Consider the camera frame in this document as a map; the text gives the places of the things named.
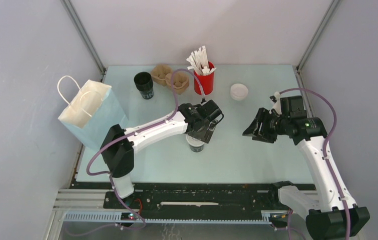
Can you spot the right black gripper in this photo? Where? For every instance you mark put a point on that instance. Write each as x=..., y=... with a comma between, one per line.
x=263, y=116

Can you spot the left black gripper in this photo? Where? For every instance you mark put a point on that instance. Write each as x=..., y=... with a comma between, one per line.
x=205, y=135

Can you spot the white plastic cup lid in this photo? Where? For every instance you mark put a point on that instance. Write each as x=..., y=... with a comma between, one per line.
x=238, y=91

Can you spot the black paper coffee cup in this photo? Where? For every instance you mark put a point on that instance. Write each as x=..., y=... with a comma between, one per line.
x=144, y=84

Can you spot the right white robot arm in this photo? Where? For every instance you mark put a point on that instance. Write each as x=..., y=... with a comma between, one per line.
x=335, y=214

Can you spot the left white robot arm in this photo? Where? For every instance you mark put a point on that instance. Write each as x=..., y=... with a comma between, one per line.
x=121, y=144

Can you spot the red ribbed cup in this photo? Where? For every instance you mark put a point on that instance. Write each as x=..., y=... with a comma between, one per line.
x=207, y=82

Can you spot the light blue paper bag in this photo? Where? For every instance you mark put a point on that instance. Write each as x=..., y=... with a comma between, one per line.
x=92, y=112

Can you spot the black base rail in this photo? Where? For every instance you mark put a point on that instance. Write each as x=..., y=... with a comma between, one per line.
x=205, y=202

